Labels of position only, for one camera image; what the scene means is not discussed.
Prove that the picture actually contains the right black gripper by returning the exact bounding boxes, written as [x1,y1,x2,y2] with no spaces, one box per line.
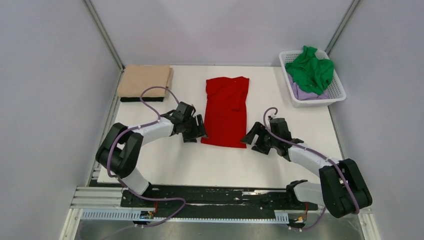
[240,122,278,155]

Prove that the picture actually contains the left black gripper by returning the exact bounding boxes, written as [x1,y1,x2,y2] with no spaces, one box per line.
[182,114,209,143]

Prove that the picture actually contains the red t shirt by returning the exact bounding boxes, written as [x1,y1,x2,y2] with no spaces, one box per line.
[201,76,250,149]

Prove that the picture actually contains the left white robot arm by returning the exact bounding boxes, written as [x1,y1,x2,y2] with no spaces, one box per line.
[95,102,207,207]

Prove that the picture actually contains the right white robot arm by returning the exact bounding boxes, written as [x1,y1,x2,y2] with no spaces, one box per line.
[241,117,373,218]

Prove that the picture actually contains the lilac t shirt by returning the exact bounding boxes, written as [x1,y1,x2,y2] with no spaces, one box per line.
[286,72,331,101]

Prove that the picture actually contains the green t shirt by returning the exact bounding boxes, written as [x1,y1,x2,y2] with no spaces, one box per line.
[284,45,335,95]

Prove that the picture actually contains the folded black t shirt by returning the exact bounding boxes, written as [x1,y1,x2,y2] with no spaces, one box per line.
[119,97,165,103]

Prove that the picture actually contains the folded beige t shirt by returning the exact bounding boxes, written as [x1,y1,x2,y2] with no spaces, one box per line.
[117,64,174,98]

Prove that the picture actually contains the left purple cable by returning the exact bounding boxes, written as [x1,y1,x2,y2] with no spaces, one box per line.
[77,86,187,240]

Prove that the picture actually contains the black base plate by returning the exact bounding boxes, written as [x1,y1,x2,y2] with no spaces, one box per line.
[120,185,318,220]

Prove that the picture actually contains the white slotted cable duct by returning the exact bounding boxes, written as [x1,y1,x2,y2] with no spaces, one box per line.
[80,209,290,224]

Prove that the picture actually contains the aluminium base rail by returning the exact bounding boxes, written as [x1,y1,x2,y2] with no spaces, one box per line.
[71,186,373,215]

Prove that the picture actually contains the left aluminium frame post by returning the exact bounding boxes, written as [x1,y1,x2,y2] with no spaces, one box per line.
[82,0,125,72]

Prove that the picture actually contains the aluminium frame post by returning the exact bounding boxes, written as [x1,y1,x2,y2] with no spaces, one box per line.
[324,0,362,55]
[82,0,125,72]

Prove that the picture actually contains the right aluminium frame post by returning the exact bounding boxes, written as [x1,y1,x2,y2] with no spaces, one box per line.
[324,0,362,55]

